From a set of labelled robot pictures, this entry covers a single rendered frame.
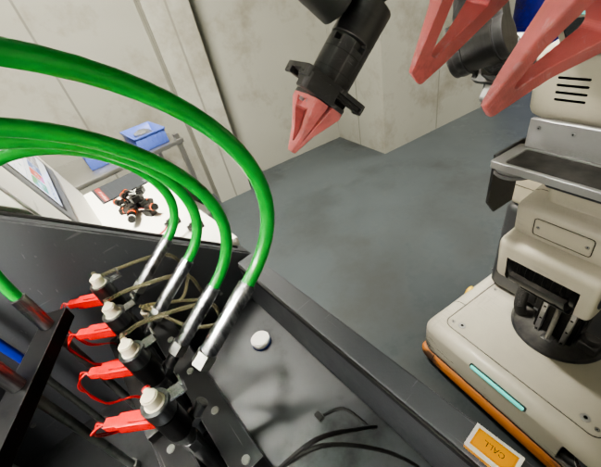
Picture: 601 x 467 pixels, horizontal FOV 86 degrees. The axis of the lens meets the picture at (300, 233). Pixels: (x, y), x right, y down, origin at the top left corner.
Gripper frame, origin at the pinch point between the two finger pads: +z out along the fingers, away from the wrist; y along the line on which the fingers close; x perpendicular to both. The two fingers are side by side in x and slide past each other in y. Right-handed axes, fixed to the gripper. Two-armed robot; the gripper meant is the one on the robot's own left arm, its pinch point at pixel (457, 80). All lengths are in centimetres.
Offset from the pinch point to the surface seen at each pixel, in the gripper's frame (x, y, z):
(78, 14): 20, -274, 42
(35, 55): -15.7, -11.0, 11.1
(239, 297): 2.8, -6.7, 23.9
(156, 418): -1.7, -2.8, 35.5
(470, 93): 317, -180, -93
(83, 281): -1, -33, 47
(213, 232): 25, -45, 41
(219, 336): 2.1, -5.4, 27.9
